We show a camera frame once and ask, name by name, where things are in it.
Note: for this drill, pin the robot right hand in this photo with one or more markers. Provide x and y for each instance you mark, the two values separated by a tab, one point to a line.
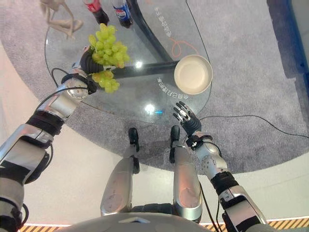
190	120

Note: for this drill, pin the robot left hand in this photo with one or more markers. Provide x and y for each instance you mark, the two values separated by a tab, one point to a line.
88	63

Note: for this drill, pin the green grape bunch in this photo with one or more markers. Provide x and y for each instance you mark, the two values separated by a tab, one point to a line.
108	52

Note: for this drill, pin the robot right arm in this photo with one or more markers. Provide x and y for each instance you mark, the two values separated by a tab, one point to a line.
224	183

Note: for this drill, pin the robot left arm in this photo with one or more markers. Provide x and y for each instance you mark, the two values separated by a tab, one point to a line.
31	140

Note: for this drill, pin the beige round plate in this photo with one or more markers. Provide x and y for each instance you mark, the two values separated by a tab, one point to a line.
193	74

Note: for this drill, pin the round glass table top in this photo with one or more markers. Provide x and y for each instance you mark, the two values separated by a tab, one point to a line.
149	96

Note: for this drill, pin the red label cola bottle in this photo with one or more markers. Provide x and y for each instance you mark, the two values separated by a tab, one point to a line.
96	9

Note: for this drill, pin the grey round carpet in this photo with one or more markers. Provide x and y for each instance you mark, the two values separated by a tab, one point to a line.
241	96

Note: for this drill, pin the robot right leg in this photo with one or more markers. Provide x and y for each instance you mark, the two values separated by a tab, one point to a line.
186	178

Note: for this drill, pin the blue label cola bottle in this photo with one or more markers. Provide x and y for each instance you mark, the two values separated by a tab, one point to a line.
122	12

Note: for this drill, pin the black table base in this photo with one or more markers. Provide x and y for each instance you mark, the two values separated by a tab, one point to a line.
149	48

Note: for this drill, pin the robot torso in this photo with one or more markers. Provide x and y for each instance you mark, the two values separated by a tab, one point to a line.
135	221

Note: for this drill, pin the blue panel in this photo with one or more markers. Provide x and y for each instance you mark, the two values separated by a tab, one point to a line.
293	36

